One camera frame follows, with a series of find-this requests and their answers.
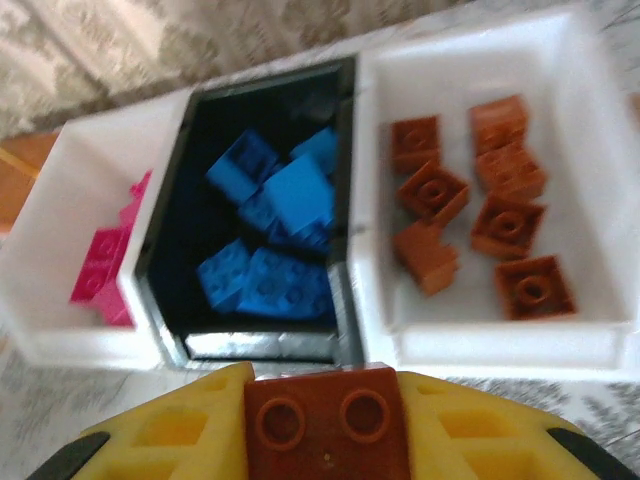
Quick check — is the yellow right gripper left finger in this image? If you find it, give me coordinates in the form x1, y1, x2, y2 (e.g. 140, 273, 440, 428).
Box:
27, 362, 256, 480

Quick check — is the white plastic bin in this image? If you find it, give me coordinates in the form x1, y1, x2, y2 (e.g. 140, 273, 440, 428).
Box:
0, 87, 194, 371
349, 7, 640, 384

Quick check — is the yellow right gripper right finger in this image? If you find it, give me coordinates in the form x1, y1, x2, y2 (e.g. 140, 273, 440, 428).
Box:
397, 369, 640, 480

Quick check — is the black plastic bin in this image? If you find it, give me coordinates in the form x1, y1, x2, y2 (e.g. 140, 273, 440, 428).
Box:
132, 54, 366, 374

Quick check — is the pink lego brick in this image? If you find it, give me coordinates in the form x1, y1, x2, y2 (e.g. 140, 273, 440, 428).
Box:
119, 169, 154, 236
69, 227, 134, 304

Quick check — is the blue two-by-four lego brick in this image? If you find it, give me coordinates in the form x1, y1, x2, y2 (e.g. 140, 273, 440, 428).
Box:
234, 247, 334, 321

